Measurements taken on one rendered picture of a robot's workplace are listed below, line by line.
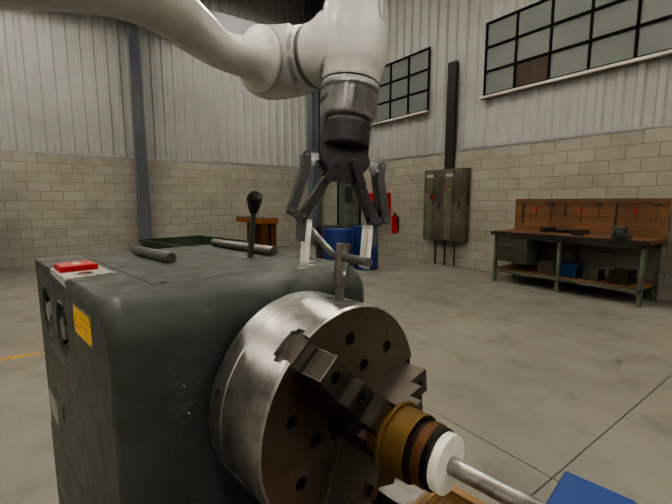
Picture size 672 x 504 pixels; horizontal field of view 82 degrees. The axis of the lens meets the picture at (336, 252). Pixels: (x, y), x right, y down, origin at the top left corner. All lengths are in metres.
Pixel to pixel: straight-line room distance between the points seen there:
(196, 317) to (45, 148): 9.97
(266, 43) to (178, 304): 0.42
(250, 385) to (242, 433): 0.06
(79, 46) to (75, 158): 2.41
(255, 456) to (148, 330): 0.21
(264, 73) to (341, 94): 0.15
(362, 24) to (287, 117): 11.59
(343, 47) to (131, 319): 0.47
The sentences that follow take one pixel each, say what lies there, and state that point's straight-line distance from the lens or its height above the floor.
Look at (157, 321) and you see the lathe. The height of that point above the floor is 1.23.
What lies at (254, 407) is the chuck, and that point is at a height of 1.14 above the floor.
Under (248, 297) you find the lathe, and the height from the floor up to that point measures 1.23.
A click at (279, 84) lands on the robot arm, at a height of 1.57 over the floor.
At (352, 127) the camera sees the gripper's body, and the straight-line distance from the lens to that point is 0.59.
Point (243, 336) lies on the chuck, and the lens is 0.57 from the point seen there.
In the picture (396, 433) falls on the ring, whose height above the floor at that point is 1.11.
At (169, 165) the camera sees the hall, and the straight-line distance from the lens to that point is 10.70.
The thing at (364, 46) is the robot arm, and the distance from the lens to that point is 0.62.
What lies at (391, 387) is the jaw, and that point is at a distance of 0.61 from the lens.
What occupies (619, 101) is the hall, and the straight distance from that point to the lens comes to 7.39.
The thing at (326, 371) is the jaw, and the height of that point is 1.18.
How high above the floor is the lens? 1.38
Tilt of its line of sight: 8 degrees down
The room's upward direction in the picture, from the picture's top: straight up
